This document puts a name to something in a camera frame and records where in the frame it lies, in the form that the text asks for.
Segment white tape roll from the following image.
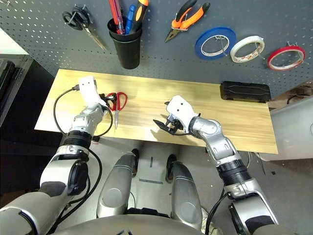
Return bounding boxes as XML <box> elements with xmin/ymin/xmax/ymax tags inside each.
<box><xmin>230</xmin><ymin>36</ymin><xmax>266</xmax><ymax>64</ymax></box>

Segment orange black handled screwdriver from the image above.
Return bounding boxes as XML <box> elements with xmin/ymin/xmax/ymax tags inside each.
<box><xmin>129</xmin><ymin>0</ymin><xmax>149</xmax><ymax>32</ymax></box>

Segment red handled screwdriver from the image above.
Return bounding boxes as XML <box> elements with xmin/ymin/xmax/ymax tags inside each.
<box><xmin>109</xmin><ymin>0</ymin><xmax>126</xmax><ymax>35</ymax></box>

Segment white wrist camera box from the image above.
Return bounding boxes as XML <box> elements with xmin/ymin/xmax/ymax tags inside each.
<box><xmin>78</xmin><ymin>75</ymin><xmax>109</xmax><ymax>111</ymax></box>
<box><xmin>166</xmin><ymin>95</ymin><xmax>199</xmax><ymax>134</ymax></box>

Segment blue handled screwdriver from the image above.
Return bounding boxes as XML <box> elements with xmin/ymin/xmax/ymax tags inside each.
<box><xmin>125</xmin><ymin>4</ymin><xmax>136</xmax><ymax>35</ymax></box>

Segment black plastic tool cup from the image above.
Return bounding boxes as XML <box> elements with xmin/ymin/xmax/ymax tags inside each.
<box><xmin>107</xmin><ymin>16</ymin><xmax>143</xmax><ymax>70</ymax></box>

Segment silver right robot leg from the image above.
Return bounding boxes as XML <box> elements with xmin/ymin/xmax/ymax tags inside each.
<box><xmin>171</xmin><ymin>161</ymin><xmax>203</xmax><ymax>231</ymax></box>

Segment red handled scissors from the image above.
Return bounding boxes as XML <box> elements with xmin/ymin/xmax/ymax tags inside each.
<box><xmin>107</xmin><ymin>92</ymin><xmax>128</xmax><ymax>129</ymax></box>

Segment silver double peg hook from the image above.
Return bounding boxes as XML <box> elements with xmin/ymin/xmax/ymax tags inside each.
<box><xmin>73</xmin><ymin>4</ymin><xmax>89</xmax><ymax>15</ymax></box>

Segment brown wooden board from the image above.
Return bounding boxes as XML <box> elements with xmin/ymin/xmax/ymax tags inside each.
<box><xmin>268</xmin><ymin>82</ymin><xmax>313</xmax><ymax>108</ymax></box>

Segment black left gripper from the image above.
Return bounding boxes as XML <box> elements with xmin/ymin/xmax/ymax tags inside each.
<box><xmin>99</xmin><ymin>93</ymin><xmax>117</xmax><ymax>113</ymax></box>

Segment blue tape roll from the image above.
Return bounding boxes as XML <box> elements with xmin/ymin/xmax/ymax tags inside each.
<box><xmin>195</xmin><ymin>26</ymin><xmax>237</xmax><ymax>60</ymax></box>

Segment black right robot foot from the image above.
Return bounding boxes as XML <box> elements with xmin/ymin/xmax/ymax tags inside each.
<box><xmin>166</xmin><ymin>154</ymin><xmax>177</xmax><ymax>183</ymax></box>

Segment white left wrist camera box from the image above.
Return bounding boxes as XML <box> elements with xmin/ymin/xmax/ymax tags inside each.
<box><xmin>78</xmin><ymin>75</ymin><xmax>109</xmax><ymax>111</ymax></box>

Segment black handled scissors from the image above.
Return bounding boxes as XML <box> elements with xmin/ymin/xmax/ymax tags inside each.
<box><xmin>62</xmin><ymin>6</ymin><xmax>108</xmax><ymax>51</ymax></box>

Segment dark grey metal pegboard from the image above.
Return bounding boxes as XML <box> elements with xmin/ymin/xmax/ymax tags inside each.
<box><xmin>0</xmin><ymin>0</ymin><xmax>313</xmax><ymax>98</ymax></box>

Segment orange black needle-nose pliers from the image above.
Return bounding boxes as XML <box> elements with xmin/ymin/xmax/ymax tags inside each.
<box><xmin>164</xmin><ymin>0</ymin><xmax>211</xmax><ymax>43</ymax></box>

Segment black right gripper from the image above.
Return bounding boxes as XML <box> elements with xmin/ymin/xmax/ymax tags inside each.
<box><xmin>153</xmin><ymin>100</ymin><xmax>184</xmax><ymax>135</ymax></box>

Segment silver robot leg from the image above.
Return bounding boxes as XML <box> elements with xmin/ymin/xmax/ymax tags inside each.
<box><xmin>171</xmin><ymin>161</ymin><xmax>203</xmax><ymax>231</ymax></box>
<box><xmin>96</xmin><ymin>151</ymin><xmax>137</xmax><ymax>218</ymax></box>

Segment black plastic tool case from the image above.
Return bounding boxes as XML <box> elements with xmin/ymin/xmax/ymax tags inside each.
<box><xmin>220</xmin><ymin>81</ymin><xmax>272</xmax><ymax>103</ymax></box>

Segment black left robot foot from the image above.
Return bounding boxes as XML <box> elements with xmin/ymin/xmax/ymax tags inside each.
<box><xmin>131</xmin><ymin>148</ymin><xmax>140</xmax><ymax>177</ymax></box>

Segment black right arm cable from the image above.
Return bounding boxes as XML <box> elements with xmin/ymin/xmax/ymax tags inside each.
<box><xmin>168</xmin><ymin>129</ymin><xmax>229</xmax><ymax>235</ymax></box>

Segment black robot foot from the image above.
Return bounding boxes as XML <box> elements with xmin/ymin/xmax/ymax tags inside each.
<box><xmin>166</xmin><ymin>154</ymin><xmax>177</xmax><ymax>183</ymax></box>
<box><xmin>131</xmin><ymin>148</ymin><xmax>140</xmax><ymax>177</ymax></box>

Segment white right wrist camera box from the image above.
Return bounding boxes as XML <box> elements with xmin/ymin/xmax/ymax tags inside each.
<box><xmin>166</xmin><ymin>95</ymin><xmax>199</xmax><ymax>134</ymax></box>

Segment white sneaker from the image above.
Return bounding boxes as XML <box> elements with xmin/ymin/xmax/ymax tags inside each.
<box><xmin>201</xmin><ymin>208</ymin><xmax>222</xmax><ymax>235</ymax></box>

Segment red tape roll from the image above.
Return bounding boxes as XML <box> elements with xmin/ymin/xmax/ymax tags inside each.
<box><xmin>267</xmin><ymin>46</ymin><xmax>306</xmax><ymax>71</ymax></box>

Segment silver left robot leg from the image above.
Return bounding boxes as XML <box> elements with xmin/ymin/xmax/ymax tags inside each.
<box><xmin>96</xmin><ymin>151</ymin><xmax>137</xmax><ymax>218</ymax></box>

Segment grey robot torso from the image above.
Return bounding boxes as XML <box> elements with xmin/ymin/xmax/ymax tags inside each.
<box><xmin>48</xmin><ymin>214</ymin><xmax>203</xmax><ymax>235</ymax></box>

